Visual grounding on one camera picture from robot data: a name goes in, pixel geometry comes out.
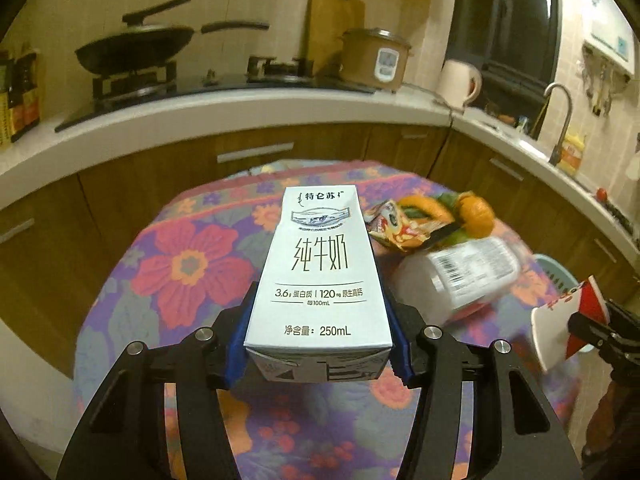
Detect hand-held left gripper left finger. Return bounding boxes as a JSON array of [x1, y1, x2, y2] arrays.
[[55, 280, 261, 480]]

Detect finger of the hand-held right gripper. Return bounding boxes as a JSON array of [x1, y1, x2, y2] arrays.
[[567, 310, 621, 356], [605, 299, 640, 341]]

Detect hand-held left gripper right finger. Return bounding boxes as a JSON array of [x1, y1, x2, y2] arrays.
[[384, 294, 586, 480]]

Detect red white paper cup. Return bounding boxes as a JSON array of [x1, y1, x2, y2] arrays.
[[530, 275, 610, 373]]

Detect light blue plastic basket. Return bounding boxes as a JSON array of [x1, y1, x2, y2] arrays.
[[531, 254, 586, 311]]

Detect white plastic bottle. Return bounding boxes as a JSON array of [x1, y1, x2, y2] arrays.
[[395, 236, 526, 323]]

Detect white milk carton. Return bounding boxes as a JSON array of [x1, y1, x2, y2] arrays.
[[243, 184, 393, 382]]

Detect yellow red snack wrapper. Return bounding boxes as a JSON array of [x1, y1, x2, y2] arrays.
[[365, 199, 468, 253]]

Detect thin orange peel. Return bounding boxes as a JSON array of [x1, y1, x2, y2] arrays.
[[395, 195, 453, 221]]

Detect large orange peel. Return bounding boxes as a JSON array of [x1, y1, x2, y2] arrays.
[[457, 191, 497, 240]]

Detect black brush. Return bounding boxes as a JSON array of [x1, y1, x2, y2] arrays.
[[605, 200, 637, 232]]

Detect floral cloth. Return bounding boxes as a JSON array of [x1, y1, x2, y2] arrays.
[[72, 160, 583, 480]]

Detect yellow dish soap bottle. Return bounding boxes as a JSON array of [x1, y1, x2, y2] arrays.
[[560, 132, 587, 176]]

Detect wooden lower cabinets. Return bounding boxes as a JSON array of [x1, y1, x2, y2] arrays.
[[0, 125, 640, 376]]

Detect steel sink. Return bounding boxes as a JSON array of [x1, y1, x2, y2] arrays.
[[492, 120, 553, 153]]

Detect steel faucet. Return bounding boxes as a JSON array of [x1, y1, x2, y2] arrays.
[[542, 82, 576, 166]]

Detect white countertop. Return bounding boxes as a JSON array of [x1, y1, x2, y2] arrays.
[[0, 77, 640, 251]]

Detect black glass gas stove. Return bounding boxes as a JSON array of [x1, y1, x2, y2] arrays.
[[55, 55, 376, 133]]

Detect white electric kettle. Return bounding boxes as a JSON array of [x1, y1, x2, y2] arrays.
[[439, 59, 483, 110]]

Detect black burner grate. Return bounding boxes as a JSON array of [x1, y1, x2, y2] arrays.
[[247, 55, 309, 82], [90, 62, 179, 99]]

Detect brown rice cooker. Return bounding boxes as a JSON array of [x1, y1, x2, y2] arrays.
[[341, 28, 413, 92]]

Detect white water heater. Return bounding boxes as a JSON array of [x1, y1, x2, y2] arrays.
[[577, 0, 635, 63]]

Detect dark window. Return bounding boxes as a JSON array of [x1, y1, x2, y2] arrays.
[[445, 0, 563, 121]]

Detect black wok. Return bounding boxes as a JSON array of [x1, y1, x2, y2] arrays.
[[75, 20, 271, 78]]

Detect dark sauce bottle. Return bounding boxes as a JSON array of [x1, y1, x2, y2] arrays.
[[15, 50, 42, 133], [0, 52, 16, 148]]

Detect black wok lid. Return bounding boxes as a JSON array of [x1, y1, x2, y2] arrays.
[[122, 0, 193, 41]]

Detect wooden cutting board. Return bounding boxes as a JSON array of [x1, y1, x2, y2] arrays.
[[305, 0, 366, 78]]

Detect black power cord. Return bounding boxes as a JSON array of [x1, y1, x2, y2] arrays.
[[431, 105, 455, 173]]

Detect metal water heater hoses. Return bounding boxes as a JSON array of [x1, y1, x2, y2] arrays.
[[582, 45, 631, 116]]

